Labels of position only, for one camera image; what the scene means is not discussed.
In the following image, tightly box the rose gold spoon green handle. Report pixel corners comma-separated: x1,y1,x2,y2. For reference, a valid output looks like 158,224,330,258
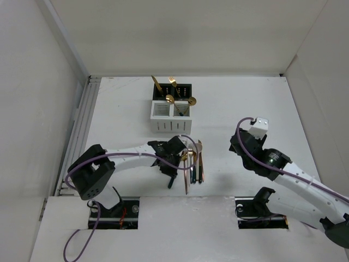
165,94,184,116

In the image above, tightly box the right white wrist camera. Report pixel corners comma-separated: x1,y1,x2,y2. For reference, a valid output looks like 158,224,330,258
248,117,269,139

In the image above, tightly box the black utensil caddy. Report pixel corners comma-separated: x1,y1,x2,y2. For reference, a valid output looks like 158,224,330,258
152,83,192,101

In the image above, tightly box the gold fork green handle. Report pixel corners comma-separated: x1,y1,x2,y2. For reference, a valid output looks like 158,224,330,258
168,76,180,97

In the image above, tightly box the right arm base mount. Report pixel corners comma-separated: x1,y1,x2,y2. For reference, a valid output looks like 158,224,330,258
234,187,288,229

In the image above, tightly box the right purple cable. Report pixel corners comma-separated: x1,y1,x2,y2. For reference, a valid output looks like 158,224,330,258
236,117,349,205

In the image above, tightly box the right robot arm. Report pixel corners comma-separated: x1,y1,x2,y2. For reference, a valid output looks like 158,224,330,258
229,128,348,248

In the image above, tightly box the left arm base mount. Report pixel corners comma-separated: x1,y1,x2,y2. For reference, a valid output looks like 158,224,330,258
87,186,140,230

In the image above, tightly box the silver fork green handle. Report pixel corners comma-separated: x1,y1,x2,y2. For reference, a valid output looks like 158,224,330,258
188,143,196,184

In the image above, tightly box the rose gold knife green handle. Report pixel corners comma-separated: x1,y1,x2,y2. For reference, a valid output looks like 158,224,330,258
191,151,197,184

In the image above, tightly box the white utensil caddy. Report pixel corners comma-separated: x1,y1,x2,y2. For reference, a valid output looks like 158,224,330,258
150,100,192,135

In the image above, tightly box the rose gold fork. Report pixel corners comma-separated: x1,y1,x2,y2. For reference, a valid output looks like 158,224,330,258
181,149,189,195

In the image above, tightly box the white ceramic spoon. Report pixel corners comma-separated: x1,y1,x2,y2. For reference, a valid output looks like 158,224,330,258
194,142,203,165

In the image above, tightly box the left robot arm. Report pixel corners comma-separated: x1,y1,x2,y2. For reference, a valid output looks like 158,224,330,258
64,136,186,217

